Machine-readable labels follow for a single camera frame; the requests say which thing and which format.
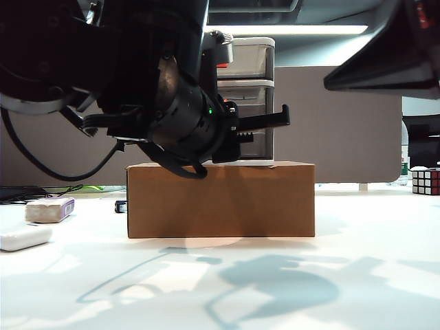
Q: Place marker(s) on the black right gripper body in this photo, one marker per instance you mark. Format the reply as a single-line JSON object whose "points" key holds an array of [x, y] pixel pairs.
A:
{"points": [[426, 34]]}

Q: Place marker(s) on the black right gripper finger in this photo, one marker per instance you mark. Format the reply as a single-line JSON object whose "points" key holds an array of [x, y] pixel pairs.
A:
{"points": [[385, 62]]}

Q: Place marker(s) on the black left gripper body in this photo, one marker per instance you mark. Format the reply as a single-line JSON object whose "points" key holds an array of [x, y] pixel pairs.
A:
{"points": [[227, 148]]}

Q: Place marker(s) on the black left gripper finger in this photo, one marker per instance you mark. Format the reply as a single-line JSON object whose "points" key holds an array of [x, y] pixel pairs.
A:
{"points": [[264, 120], [244, 136]]}

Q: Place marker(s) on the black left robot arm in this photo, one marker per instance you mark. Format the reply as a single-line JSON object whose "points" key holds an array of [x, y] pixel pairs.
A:
{"points": [[86, 51]]}

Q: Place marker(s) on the brown cardboard box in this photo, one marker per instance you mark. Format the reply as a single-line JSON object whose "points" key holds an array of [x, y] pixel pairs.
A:
{"points": [[220, 199]]}

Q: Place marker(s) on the black monitor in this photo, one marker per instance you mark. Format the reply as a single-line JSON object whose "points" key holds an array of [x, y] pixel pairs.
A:
{"points": [[424, 144]]}

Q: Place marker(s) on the clear bottle with label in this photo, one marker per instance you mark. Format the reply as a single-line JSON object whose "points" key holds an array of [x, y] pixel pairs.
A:
{"points": [[405, 172]]}

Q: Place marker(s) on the small black clip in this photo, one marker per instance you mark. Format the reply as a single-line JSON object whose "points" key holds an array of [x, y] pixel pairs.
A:
{"points": [[121, 207]]}

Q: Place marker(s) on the black Rubik's cube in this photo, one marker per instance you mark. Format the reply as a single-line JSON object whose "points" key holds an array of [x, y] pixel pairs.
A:
{"points": [[426, 182]]}

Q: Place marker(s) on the small green object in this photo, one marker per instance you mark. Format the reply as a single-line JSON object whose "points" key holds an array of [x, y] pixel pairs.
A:
{"points": [[94, 188]]}

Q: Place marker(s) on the white block purple label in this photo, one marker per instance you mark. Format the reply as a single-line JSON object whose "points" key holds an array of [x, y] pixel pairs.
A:
{"points": [[48, 209]]}

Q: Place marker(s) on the white flat bar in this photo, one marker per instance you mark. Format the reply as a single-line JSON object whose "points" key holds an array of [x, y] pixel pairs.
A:
{"points": [[24, 239]]}

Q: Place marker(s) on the white plastic drawer cabinet frame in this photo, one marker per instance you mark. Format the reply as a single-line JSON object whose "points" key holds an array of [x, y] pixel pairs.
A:
{"points": [[270, 103]]}

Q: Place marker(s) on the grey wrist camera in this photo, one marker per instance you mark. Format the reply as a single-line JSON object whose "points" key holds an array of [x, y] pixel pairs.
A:
{"points": [[223, 48]]}

